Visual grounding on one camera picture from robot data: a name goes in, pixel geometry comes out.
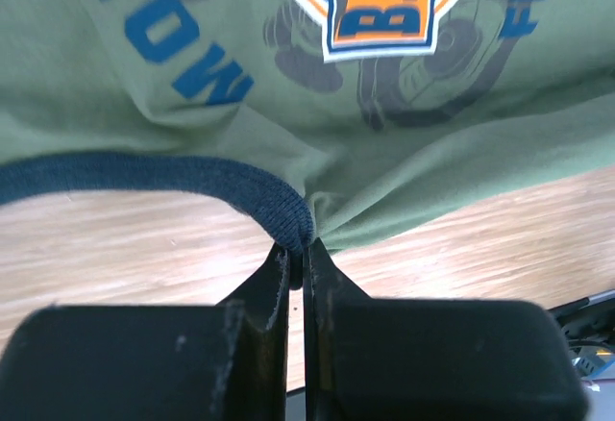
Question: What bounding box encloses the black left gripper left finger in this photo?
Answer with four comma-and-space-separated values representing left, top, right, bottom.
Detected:
1, 246, 289, 420

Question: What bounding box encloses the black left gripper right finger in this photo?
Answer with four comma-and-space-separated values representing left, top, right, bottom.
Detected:
303, 242, 589, 420

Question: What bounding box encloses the olive green tank top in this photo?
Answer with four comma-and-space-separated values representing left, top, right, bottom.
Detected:
1, 0, 614, 252

